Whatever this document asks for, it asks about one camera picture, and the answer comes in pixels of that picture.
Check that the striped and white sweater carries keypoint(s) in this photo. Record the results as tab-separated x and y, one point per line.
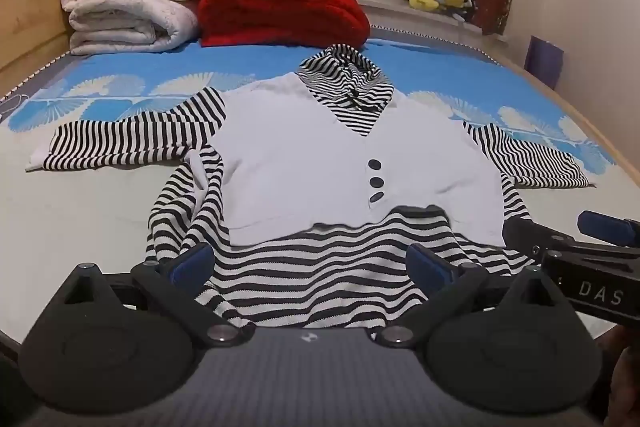
300	157

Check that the red folded blanket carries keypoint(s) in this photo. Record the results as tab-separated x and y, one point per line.
280	9

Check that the blue and white bedsheet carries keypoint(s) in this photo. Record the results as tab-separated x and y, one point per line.
100	207

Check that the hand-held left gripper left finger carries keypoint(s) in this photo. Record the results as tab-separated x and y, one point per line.
192	266

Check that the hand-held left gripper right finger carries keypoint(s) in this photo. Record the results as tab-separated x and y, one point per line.
427	266

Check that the white window sill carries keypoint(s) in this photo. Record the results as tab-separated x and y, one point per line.
425	19

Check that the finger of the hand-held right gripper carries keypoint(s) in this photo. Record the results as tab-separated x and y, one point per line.
521	233
605	227

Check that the white folded quilt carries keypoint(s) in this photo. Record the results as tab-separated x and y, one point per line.
130	7

